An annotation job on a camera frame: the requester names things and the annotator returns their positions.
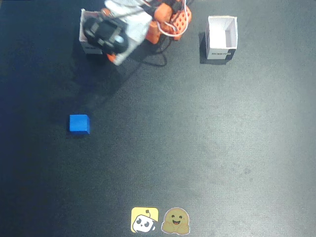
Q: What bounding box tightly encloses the orange robot base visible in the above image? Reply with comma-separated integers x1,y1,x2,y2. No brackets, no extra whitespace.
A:
144,4,193,45

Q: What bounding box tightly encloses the blue cube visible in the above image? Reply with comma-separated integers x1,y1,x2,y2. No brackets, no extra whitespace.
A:
68,114,91,135

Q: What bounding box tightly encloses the black camera cable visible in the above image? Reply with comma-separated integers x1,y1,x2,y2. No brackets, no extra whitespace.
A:
118,0,188,68

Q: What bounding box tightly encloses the yellow robot sticker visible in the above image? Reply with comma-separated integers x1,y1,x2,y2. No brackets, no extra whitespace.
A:
130,207,159,234

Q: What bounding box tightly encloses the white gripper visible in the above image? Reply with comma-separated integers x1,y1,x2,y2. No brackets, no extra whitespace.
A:
102,0,154,66

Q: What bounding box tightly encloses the white paper box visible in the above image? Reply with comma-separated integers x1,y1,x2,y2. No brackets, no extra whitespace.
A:
205,15,238,60
79,8,103,55

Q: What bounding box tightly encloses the hugging face emoji sticker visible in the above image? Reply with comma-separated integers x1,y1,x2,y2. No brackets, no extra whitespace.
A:
160,207,191,235

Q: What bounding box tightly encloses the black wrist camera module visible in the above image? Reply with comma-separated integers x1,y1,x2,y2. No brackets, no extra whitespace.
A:
82,16,129,55

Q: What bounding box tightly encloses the white red servo wire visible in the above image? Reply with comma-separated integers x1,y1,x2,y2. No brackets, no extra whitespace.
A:
155,0,193,38

